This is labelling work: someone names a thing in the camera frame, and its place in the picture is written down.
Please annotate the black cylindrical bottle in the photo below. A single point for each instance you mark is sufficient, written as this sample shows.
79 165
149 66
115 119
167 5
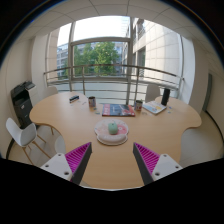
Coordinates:
165 96

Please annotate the white can with red print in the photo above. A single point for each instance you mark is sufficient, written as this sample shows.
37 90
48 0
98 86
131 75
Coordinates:
138 105

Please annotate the metal balcony railing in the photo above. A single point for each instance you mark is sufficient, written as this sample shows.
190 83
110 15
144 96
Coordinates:
110 66

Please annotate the black office printer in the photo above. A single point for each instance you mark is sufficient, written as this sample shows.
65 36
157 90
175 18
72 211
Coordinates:
21 103

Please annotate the mint green computer mouse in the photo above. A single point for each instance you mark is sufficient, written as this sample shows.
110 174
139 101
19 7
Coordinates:
113 128

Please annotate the small black box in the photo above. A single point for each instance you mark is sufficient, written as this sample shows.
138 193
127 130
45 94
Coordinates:
74 98

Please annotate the light blue picture book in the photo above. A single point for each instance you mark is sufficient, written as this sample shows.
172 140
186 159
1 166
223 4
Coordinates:
154 107

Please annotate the small white mug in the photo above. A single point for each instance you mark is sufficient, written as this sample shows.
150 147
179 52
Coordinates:
92 101

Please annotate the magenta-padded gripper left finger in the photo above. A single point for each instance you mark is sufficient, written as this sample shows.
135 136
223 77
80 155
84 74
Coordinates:
61 165

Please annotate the red and dark magazine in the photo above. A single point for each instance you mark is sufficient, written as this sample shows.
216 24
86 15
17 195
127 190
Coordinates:
118 110

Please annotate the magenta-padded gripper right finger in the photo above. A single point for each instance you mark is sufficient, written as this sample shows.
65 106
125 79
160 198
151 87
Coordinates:
163 165

